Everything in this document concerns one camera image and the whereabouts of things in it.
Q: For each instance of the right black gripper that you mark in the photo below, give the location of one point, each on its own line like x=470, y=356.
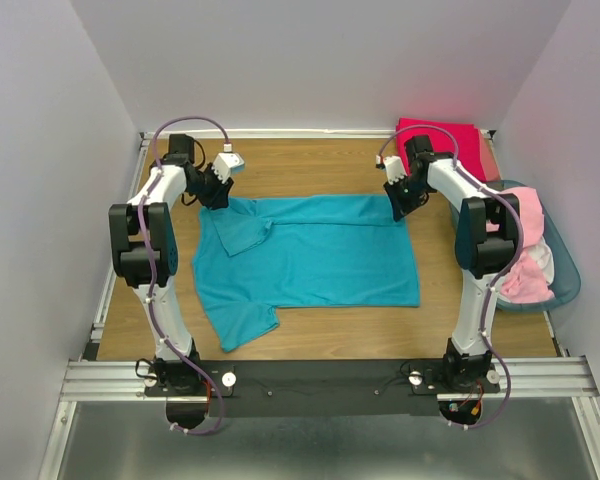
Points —
x=399, y=208

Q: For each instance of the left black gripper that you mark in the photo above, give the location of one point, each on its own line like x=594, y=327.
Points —
x=219, y=199

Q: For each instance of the teal t shirt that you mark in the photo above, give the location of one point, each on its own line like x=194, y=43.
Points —
x=259, y=255

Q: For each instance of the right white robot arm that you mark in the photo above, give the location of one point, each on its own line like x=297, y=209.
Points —
x=469, y=352

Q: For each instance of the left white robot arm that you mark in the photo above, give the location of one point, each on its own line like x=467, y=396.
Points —
x=145, y=254

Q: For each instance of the folded magenta t shirt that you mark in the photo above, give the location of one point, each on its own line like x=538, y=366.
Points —
x=444, y=137

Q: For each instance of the pink t shirt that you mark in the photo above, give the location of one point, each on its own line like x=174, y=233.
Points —
x=517, y=288

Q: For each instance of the teal plastic basket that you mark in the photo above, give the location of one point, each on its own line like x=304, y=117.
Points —
x=560, y=270

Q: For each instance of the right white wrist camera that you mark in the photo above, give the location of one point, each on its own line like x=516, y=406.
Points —
x=394, y=169

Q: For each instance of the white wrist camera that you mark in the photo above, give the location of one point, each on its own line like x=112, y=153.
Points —
x=226, y=164
x=394, y=169

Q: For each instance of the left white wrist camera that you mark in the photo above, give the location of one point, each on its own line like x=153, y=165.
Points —
x=226, y=164

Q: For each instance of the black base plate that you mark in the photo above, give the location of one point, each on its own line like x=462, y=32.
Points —
x=313, y=388

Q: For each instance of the aluminium rail frame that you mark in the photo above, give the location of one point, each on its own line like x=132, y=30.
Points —
x=106, y=427

